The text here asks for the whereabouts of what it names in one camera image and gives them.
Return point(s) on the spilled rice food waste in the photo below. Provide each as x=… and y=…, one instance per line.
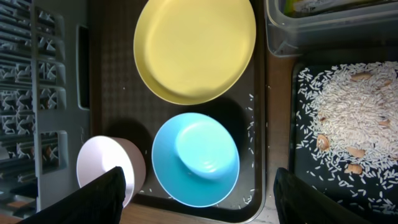
x=357, y=112

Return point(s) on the yellow round plate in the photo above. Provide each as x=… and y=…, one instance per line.
x=189, y=52

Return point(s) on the dark brown serving tray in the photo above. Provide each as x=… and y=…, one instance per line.
x=122, y=106

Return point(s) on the light blue bowl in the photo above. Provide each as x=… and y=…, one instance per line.
x=195, y=160

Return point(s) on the black rectangular tray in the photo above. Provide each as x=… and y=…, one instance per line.
x=372, y=194

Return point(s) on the grey plastic dishwasher rack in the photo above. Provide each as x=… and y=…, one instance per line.
x=45, y=115

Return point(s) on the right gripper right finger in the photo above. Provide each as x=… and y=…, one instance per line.
x=297, y=202

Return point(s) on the green snack wrapper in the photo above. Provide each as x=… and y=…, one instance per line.
x=296, y=8

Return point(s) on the white pink bowl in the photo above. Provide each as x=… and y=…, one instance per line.
x=100, y=154

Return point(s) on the clear plastic waste bin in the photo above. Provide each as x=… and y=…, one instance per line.
x=358, y=24

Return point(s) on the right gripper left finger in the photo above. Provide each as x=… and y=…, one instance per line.
x=99, y=202

